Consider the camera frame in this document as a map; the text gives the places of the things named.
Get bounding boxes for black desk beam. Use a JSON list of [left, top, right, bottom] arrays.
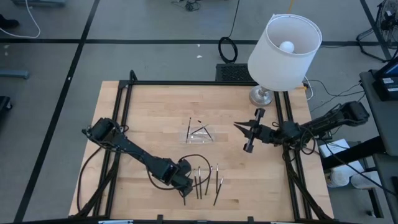
[[321, 136, 386, 171]]

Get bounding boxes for person's shoe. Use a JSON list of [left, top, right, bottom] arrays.
[[0, 14, 20, 29]]

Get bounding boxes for white cable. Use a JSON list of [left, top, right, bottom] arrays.
[[0, 0, 42, 40]]

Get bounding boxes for black box white labels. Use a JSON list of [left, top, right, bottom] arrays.
[[370, 57, 398, 103]]

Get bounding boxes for coiled black cable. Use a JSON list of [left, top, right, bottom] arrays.
[[217, 0, 241, 64]]

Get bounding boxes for black perforated box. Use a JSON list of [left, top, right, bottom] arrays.
[[215, 63, 256, 83]]

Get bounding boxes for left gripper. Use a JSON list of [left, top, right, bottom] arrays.
[[170, 159, 195, 198]]

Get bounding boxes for black left base cable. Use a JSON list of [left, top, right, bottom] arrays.
[[76, 145, 105, 214]]

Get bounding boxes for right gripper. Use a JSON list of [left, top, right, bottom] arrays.
[[233, 108, 278, 153]]

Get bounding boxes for clear acrylic organizer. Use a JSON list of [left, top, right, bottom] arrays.
[[178, 125, 216, 145]]

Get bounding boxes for white cardboard box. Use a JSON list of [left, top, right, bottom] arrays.
[[318, 138, 351, 160]]

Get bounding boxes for white shade silver table lamp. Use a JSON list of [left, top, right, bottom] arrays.
[[247, 12, 323, 108]]

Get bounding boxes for gray desk foot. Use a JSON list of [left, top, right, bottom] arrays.
[[11, 0, 67, 8], [0, 68, 30, 80]]

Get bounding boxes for black standing fan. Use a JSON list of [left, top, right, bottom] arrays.
[[355, 0, 398, 63]]

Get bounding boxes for black caster foot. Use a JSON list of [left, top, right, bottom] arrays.
[[0, 95, 14, 112]]

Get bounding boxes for white paper towel roll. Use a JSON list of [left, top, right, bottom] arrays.
[[325, 164, 352, 189], [350, 170, 382, 190]]

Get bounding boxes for black aluminium table frame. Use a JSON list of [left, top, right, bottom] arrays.
[[68, 69, 335, 224]]

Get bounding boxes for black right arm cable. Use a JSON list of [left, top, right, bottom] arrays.
[[278, 123, 318, 162]]

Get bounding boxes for gray desk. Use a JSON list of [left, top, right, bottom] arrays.
[[359, 70, 398, 158]]

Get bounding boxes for black cable bundle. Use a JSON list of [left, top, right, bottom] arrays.
[[170, 0, 203, 12]]

